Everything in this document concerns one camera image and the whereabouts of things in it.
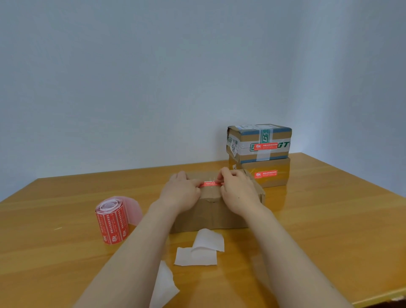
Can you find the person's right hand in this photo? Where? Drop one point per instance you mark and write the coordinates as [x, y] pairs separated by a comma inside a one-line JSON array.
[[239, 193]]

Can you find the person's left hand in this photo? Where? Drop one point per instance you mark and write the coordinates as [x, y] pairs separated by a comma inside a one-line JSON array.
[[179, 193]]

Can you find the single red label paper sticker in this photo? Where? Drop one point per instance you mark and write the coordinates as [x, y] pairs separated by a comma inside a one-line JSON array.
[[265, 174], [211, 183], [265, 146]]

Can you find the wide cardboard box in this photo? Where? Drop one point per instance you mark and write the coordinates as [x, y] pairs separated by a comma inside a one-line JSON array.
[[209, 215]]

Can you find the cardboard box with torn tape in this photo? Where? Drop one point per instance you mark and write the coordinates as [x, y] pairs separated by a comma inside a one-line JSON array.
[[282, 171]]

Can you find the box with green GT tape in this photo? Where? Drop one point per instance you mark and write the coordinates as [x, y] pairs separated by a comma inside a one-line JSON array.
[[250, 136]]

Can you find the roll of red stickers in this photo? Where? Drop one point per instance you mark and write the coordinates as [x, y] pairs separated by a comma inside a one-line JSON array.
[[112, 225]]

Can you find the person's left forearm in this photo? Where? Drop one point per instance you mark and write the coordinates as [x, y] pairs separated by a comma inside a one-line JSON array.
[[127, 266]]

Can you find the person's right forearm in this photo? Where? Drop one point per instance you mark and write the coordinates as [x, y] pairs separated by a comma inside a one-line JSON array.
[[295, 266]]

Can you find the white tag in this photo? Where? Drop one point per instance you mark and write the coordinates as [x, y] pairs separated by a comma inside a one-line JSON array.
[[396, 299]]

